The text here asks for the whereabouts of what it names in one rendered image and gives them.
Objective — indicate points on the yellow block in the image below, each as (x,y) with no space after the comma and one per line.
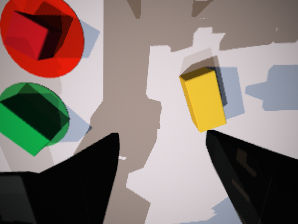
(203,98)

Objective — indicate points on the red cube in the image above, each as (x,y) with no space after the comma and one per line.
(32,36)

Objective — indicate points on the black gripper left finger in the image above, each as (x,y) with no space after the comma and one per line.
(75,191)

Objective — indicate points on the red circle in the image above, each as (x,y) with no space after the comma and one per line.
(70,46)

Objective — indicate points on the green block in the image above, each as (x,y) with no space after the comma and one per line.
(25,125)

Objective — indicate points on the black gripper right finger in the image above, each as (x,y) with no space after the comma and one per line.
(261,184)

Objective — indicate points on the green circle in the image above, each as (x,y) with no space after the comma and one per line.
(44,100)

